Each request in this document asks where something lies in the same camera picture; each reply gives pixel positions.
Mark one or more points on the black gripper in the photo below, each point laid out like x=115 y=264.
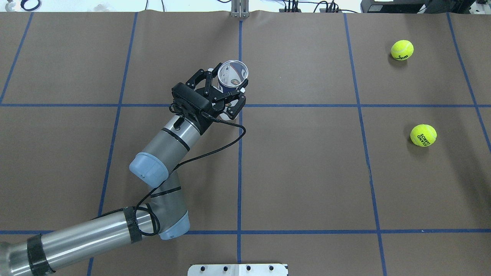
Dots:
x=216 y=102

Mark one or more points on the Wilson tennis ball can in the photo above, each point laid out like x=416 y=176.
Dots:
x=232 y=75

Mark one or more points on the yellow tennis ball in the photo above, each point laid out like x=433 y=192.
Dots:
x=402 y=50
x=423 y=135

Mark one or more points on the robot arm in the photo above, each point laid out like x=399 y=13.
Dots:
x=162 y=212

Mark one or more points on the black power strip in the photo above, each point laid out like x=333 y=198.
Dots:
x=313 y=10

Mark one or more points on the black box on table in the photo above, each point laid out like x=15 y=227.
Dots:
x=391 y=6

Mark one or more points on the blue tape roll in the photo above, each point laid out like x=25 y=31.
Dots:
x=30 y=5

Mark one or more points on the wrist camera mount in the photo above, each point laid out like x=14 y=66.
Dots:
x=191 y=105

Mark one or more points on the aluminium frame post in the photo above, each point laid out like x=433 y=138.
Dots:
x=240 y=9

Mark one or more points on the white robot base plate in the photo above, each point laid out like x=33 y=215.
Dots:
x=260 y=269

